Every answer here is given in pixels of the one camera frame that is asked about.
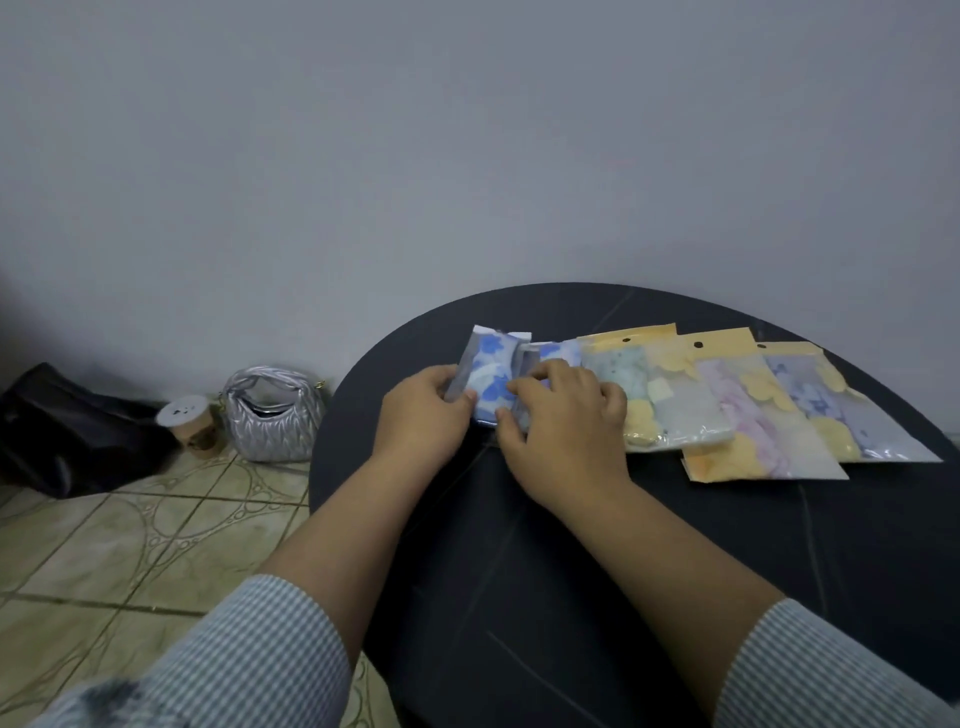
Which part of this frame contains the ribbon spool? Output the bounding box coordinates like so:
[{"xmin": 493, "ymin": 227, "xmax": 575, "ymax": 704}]
[{"xmin": 155, "ymin": 395, "xmax": 224, "ymax": 459}]

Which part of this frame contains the person's right forearm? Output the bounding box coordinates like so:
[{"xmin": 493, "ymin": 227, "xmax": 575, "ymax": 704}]
[{"xmin": 569, "ymin": 476, "xmax": 960, "ymax": 728}]

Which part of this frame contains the stack of yellow small pouches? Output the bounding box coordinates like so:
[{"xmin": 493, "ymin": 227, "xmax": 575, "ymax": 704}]
[{"xmin": 755, "ymin": 341, "xmax": 945, "ymax": 464}]

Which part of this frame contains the green print shower cap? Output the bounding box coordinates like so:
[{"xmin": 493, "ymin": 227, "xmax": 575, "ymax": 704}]
[{"xmin": 584, "ymin": 346, "xmax": 654, "ymax": 403}]

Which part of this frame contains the yellow-edged packet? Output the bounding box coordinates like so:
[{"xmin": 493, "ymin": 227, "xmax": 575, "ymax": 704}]
[{"xmin": 678, "ymin": 327, "xmax": 850, "ymax": 483}]

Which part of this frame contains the black round side table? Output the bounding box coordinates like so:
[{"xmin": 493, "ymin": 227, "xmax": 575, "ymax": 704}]
[{"xmin": 308, "ymin": 282, "xmax": 960, "ymax": 728}]

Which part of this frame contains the pink print shower cap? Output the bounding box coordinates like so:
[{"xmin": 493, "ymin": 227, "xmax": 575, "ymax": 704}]
[{"xmin": 701, "ymin": 359, "xmax": 793, "ymax": 478}]

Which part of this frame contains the cream packet with barcode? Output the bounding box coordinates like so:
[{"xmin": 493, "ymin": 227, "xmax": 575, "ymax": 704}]
[{"xmin": 577, "ymin": 323, "xmax": 738, "ymax": 454}]

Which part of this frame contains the black bag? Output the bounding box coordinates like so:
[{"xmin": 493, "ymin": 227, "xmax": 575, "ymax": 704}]
[{"xmin": 0, "ymin": 362, "xmax": 181, "ymax": 500}]

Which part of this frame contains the silver quilted handbag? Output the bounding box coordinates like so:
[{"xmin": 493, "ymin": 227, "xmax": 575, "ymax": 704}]
[{"xmin": 219, "ymin": 365, "xmax": 329, "ymax": 464}]

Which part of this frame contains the person's left hand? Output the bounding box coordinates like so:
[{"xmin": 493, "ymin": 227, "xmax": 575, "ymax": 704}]
[{"xmin": 371, "ymin": 365, "xmax": 479, "ymax": 470}]

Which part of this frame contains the person's left forearm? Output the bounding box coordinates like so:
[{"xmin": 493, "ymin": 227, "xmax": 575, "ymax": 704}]
[{"xmin": 29, "ymin": 449, "xmax": 451, "ymax": 728}]

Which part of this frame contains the blue flower shower cap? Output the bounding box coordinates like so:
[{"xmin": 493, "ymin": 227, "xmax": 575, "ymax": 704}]
[
  {"xmin": 517, "ymin": 341, "xmax": 583, "ymax": 433},
  {"xmin": 457, "ymin": 333, "xmax": 519, "ymax": 423}
]

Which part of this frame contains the person's right hand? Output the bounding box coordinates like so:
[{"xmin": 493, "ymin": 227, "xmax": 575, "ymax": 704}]
[{"xmin": 494, "ymin": 359, "xmax": 631, "ymax": 511}]

